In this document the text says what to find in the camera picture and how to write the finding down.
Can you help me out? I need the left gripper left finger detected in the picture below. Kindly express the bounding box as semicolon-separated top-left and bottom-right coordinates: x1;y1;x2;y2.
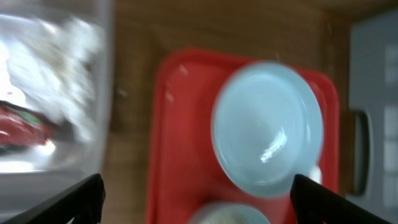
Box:
2;174;106;224

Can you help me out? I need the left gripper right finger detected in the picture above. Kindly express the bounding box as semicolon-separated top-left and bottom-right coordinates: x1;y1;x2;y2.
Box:
290;174;389;224

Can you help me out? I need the light blue bowl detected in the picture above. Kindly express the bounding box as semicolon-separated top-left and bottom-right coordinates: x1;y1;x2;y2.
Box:
187;202;270;224

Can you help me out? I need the red snack wrapper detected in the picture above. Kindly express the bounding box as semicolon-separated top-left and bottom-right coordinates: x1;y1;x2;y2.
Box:
1;102;52;147

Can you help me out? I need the white napkin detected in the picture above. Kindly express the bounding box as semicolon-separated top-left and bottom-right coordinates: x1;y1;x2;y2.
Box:
4;17;104;142

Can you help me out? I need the grey dishwasher rack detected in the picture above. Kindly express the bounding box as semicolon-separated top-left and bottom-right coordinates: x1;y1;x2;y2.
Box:
347;9;397;223

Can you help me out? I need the light blue plate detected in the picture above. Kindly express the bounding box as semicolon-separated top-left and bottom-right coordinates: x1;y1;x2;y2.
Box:
211;62;324;198

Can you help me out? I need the red serving tray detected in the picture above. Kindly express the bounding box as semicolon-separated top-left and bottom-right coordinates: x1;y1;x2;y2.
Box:
145;48;340;224

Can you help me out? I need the clear plastic bin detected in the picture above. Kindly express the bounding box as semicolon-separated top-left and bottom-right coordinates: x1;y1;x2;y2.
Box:
1;0;114;220

